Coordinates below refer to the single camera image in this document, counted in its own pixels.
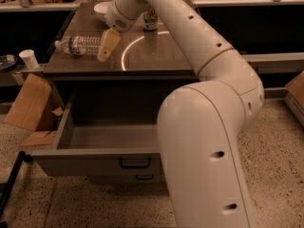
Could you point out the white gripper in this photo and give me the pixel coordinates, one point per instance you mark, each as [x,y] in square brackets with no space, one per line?
[115,19]

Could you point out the clear plastic water bottle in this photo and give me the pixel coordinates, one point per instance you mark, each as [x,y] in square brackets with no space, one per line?
[79,45]

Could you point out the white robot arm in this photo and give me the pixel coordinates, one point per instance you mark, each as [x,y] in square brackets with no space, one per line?
[198,124]

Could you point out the grey drawer cabinet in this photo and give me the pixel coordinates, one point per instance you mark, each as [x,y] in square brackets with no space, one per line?
[141,56]

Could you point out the open grey top drawer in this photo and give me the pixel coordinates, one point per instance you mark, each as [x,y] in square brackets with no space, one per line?
[104,121]

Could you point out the white ceramic bowl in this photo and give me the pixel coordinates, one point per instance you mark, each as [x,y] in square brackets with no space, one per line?
[100,10]

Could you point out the white paper cup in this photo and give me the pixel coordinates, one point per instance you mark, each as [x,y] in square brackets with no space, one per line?
[29,58]

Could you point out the dark round plate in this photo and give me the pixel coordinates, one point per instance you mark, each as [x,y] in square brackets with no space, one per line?
[8,62]

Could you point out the brown cardboard piece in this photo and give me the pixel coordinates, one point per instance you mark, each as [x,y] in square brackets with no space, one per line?
[38,109]

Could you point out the black metal bar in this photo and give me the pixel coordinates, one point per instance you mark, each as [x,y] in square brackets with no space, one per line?
[6,188]

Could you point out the cardboard box at right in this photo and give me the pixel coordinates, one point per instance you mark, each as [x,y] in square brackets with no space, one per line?
[295,96]

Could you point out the black top drawer handle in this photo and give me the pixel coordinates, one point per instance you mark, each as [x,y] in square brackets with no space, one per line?
[134,163]

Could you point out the black drawer handle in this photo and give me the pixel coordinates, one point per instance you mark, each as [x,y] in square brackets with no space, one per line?
[145,177]
[134,163]

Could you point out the black lower drawer handle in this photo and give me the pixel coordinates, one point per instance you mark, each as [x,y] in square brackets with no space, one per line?
[145,177]

